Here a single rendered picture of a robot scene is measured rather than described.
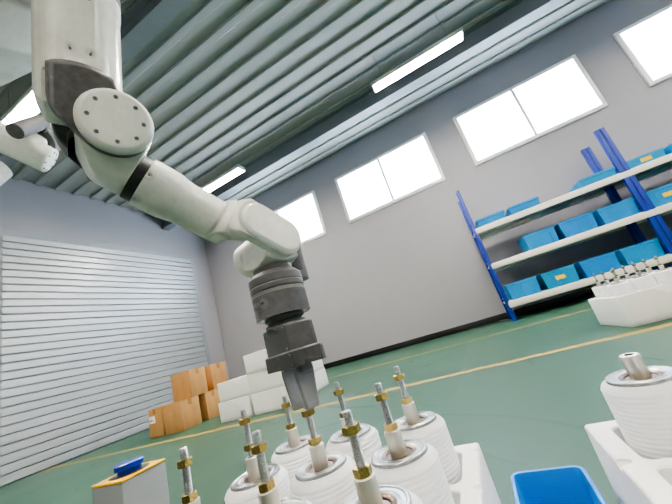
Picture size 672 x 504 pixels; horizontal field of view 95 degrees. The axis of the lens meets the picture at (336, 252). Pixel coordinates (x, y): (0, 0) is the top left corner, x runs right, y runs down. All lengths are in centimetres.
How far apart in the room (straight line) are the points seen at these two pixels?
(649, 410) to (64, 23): 83
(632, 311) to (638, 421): 194
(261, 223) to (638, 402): 54
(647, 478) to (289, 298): 46
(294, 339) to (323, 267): 564
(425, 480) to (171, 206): 47
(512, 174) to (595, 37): 234
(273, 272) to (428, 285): 505
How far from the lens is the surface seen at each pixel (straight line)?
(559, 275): 478
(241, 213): 48
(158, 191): 47
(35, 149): 105
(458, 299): 542
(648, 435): 57
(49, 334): 578
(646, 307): 252
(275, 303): 48
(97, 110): 47
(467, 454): 64
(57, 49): 53
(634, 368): 58
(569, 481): 71
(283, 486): 58
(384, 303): 562
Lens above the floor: 41
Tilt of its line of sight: 16 degrees up
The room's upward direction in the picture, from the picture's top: 17 degrees counter-clockwise
